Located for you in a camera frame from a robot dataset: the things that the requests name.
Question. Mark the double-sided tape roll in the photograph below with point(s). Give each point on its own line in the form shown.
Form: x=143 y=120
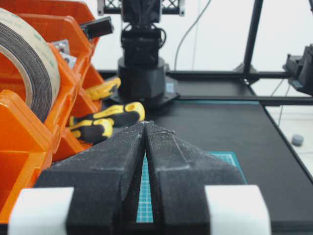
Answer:
x=31 y=55

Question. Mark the yellow black screwdriver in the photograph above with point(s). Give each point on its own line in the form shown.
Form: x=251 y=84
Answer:
x=118 y=115
x=92 y=131

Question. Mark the orange bin holding metal parts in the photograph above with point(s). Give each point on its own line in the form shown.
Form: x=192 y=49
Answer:
x=57 y=20

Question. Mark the orange bin holding screwdrivers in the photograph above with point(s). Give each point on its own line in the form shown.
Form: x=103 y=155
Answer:
x=89 y=100

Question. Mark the metal bracket parts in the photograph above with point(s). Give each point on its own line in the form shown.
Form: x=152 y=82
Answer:
x=64 y=49

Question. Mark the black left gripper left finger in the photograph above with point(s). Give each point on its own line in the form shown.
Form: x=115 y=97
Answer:
x=83 y=194

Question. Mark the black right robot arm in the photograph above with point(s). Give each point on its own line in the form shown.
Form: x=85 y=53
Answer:
x=193 y=192

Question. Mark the small grey cap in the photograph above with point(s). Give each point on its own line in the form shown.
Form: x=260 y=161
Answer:
x=297 y=140

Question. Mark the yellow utility knife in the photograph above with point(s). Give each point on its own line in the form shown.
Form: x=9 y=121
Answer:
x=104 y=90

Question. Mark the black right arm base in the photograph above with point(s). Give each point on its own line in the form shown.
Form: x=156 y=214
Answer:
x=146 y=84

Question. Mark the orange bin holding tape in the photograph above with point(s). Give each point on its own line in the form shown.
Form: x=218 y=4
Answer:
x=26 y=144

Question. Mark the green cutting mat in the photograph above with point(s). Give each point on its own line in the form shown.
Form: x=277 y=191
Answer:
x=144 y=210

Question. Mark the black mat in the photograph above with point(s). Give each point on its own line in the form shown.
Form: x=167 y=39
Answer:
x=244 y=135

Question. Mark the black sensor module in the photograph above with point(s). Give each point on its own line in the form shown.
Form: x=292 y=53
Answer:
x=97 y=28

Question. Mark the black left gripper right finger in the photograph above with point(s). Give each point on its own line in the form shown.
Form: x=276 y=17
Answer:
x=196 y=193

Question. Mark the black device at right edge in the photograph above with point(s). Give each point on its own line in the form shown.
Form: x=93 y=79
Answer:
x=300 y=69

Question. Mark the black aluminium frame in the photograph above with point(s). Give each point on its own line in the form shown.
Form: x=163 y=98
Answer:
x=252 y=71

